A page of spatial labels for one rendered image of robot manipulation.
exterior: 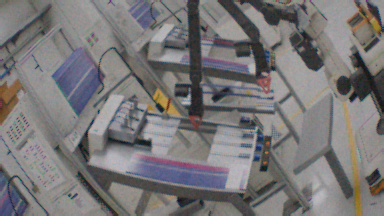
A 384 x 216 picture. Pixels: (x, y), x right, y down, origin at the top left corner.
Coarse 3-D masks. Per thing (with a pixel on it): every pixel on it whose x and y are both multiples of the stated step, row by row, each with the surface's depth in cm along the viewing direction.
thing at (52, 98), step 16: (48, 32) 295; (32, 48) 269; (96, 64) 320; (48, 80) 261; (48, 96) 265; (64, 112) 266; (64, 128) 270; (272, 192) 333; (192, 208) 302; (240, 208) 254
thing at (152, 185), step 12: (96, 168) 262; (108, 168) 263; (108, 180) 264; (120, 180) 262; (132, 180) 261; (144, 180) 260; (156, 180) 260; (156, 192) 261; (168, 192) 260; (180, 192) 259; (192, 192) 258; (204, 192) 258; (216, 192) 257; (228, 192) 256; (240, 192) 256
